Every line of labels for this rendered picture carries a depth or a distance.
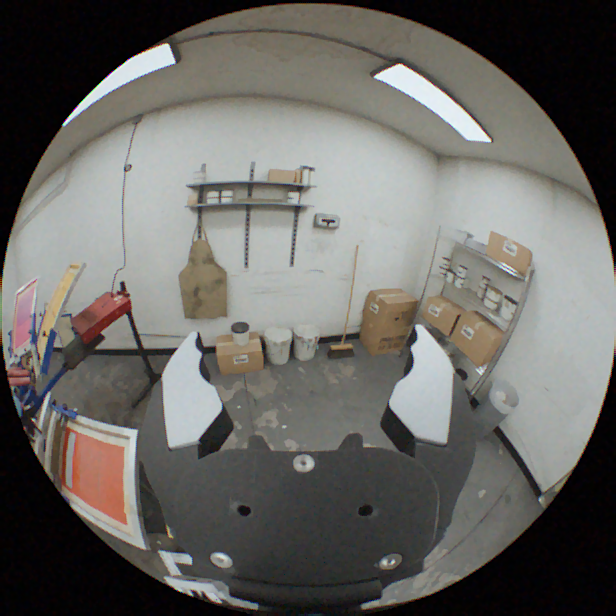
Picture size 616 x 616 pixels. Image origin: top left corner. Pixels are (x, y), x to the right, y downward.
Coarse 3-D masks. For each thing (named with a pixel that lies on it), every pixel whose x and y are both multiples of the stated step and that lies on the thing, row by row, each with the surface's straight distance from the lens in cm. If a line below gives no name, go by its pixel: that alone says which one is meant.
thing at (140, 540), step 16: (80, 416) 130; (48, 432) 152; (112, 432) 109; (128, 432) 103; (48, 448) 149; (128, 464) 97; (128, 480) 95; (128, 496) 95; (80, 512) 120; (112, 528) 103; (144, 528) 95; (144, 544) 93
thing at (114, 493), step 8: (64, 456) 137; (64, 464) 136; (72, 464) 129; (64, 472) 136; (72, 472) 129; (64, 480) 136; (72, 480) 129; (72, 488) 129; (112, 488) 105; (120, 488) 102; (80, 496) 123; (88, 496) 118; (112, 496) 105; (120, 496) 102; (88, 504) 118; (96, 504) 113; (112, 504) 105; (120, 504) 102; (104, 512) 110; (112, 512) 106; (120, 512) 102; (120, 520) 103
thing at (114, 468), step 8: (72, 432) 136; (64, 440) 140; (80, 440) 128; (88, 440) 123; (96, 440) 118; (64, 448) 138; (80, 448) 126; (104, 448) 113; (112, 448) 110; (120, 448) 107; (112, 456) 108; (120, 456) 105; (112, 464) 107; (120, 464) 104; (112, 472) 106; (120, 472) 103; (112, 480) 105; (120, 480) 102
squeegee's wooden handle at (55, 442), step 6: (54, 426) 134; (60, 426) 136; (54, 432) 133; (60, 432) 136; (54, 438) 133; (60, 438) 136; (54, 444) 133; (54, 450) 133; (54, 456) 133; (48, 462) 133; (54, 462) 133; (48, 468) 133; (54, 468) 133; (54, 474) 133
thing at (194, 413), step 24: (192, 336) 13; (192, 360) 11; (168, 384) 10; (192, 384) 10; (168, 408) 9; (192, 408) 9; (216, 408) 8; (168, 432) 9; (192, 432) 8; (216, 432) 8
